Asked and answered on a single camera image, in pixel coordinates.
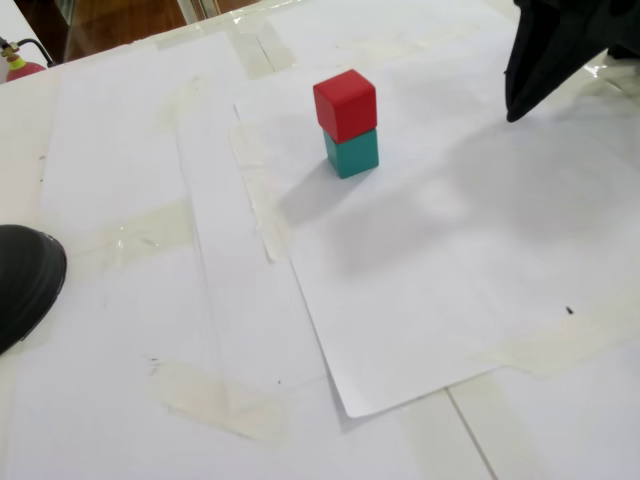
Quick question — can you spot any red fire extinguisher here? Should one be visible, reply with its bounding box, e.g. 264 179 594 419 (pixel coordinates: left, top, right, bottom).
0 35 60 84

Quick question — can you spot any white paper sheet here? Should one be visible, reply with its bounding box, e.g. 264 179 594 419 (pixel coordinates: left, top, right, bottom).
233 64 640 419
174 0 640 451

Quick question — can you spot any teal blue cube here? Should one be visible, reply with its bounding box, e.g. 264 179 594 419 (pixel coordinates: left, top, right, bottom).
322 127 380 180

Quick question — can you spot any beige masking tape strip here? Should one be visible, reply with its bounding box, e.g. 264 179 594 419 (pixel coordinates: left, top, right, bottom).
232 19 299 80
147 357 294 442
467 317 626 384
64 197 199 264
228 122 291 265

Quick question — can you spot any black round dome object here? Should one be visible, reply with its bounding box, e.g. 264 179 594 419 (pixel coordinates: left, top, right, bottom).
0 224 68 356

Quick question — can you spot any red cube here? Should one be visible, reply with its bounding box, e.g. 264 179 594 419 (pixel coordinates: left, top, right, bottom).
313 68 377 144

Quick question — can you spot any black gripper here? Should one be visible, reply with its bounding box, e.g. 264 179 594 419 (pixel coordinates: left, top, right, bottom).
504 0 640 124

